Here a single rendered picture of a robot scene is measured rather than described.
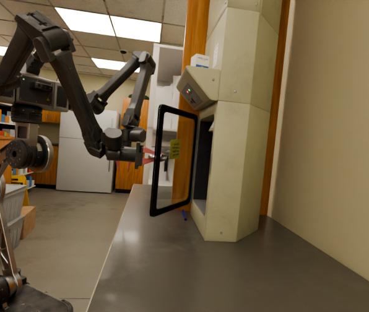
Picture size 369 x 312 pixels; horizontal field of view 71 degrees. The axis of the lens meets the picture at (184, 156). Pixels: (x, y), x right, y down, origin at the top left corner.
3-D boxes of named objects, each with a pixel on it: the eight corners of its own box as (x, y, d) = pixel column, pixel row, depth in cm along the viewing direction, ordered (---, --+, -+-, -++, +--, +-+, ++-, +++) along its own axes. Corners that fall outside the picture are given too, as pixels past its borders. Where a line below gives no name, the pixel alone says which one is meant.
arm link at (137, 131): (134, 123, 133) (124, 114, 126) (152, 124, 129) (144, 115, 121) (126, 144, 129) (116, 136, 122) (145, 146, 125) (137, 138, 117)
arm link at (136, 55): (145, 57, 151) (137, 43, 143) (158, 65, 144) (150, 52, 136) (91, 110, 149) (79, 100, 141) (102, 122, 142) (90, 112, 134)
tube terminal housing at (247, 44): (241, 216, 122) (259, 51, 118) (274, 243, 90) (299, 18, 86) (189, 213, 119) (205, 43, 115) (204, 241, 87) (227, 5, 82)
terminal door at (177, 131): (189, 203, 117) (198, 115, 115) (150, 218, 90) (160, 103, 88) (188, 203, 117) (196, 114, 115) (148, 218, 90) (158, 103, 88)
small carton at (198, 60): (202, 77, 95) (203, 60, 95) (208, 73, 90) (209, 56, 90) (189, 74, 93) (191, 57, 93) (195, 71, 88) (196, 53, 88)
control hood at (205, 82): (199, 111, 116) (201, 88, 116) (218, 100, 84) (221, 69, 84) (174, 108, 115) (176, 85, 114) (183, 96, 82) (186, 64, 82)
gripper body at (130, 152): (141, 142, 95) (121, 140, 94) (139, 169, 96) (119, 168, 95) (142, 142, 102) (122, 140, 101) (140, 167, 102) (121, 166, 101)
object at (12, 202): (26, 214, 280) (28, 184, 278) (-7, 234, 220) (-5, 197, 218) (-16, 212, 274) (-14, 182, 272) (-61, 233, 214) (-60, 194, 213)
